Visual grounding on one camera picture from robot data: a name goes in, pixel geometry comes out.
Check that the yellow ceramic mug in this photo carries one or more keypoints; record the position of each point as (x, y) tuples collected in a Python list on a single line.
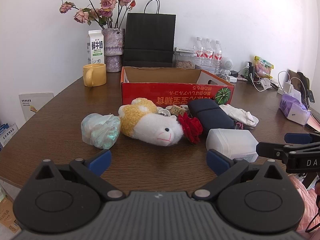
[(96, 76)]

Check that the brown cardboard piece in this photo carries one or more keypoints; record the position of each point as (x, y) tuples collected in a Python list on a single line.
[(293, 76)]

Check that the white green milk carton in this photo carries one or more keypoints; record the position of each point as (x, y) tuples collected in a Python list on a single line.
[(96, 47)]

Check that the white charger block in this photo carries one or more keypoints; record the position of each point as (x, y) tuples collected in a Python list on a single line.
[(233, 79)]

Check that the black paper bag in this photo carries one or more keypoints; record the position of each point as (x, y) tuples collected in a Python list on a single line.
[(150, 37)]

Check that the yellow green snack packet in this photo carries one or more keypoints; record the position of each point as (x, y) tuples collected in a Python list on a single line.
[(262, 67)]

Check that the white face mask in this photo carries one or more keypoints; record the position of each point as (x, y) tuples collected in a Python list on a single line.
[(265, 83)]

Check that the dark navy pouch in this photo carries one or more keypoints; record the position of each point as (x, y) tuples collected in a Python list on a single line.
[(210, 116)]

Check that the white round robot speaker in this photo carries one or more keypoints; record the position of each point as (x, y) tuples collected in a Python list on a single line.
[(227, 63)]

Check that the dried pink rose bouquet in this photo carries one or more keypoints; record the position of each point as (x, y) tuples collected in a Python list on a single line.
[(108, 3)]

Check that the red cardboard box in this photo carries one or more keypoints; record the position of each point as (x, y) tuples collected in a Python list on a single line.
[(150, 93)]

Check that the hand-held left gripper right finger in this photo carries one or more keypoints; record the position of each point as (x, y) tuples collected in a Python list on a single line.
[(217, 161)]

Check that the white yellow plush sheep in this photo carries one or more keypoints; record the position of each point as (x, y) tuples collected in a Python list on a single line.
[(152, 127)]

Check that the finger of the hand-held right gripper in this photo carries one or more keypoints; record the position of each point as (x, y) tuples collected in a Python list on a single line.
[(270, 150), (297, 137)]

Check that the pink plastic bag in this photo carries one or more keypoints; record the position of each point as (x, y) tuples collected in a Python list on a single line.
[(310, 205)]

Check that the white printed board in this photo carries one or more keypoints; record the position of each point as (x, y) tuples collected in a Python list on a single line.
[(35, 102)]

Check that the purple textured vase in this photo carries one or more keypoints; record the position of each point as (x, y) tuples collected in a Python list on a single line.
[(112, 45)]

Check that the iridescent plastic bag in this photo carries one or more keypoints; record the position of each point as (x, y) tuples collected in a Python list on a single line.
[(100, 130)]

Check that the purple tissue pack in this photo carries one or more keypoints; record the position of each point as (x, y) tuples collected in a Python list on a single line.
[(292, 108)]

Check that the blue white pamphlets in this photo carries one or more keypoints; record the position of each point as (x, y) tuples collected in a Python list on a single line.
[(8, 135)]

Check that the small green bottle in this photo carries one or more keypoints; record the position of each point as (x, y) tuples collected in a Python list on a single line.
[(247, 72)]

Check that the black power adapter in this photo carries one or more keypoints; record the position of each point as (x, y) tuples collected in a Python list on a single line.
[(234, 73)]

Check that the small tan labelled block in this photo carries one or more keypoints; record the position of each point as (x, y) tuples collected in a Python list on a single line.
[(178, 110)]

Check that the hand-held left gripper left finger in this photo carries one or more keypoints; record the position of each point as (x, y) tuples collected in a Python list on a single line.
[(100, 161)]

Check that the white cotton glove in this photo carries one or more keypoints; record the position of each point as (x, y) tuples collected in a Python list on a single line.
[(237, 113)]

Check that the black stand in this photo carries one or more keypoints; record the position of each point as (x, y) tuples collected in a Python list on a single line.
[(251, 71)]

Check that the white translucent plastic jar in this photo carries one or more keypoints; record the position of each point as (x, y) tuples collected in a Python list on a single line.
[(230, 141)]

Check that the printed carton box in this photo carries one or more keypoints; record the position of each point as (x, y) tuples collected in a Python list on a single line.
[(6, 212)]

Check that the red fabric rose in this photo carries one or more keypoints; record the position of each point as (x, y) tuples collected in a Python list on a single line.
[(191, 128)]

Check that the clear sunflower seed container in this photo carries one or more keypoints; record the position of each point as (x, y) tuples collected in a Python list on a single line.
[(184, 63)]

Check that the flat white box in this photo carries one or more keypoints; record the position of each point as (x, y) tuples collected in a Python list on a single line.
[(185, 50)]

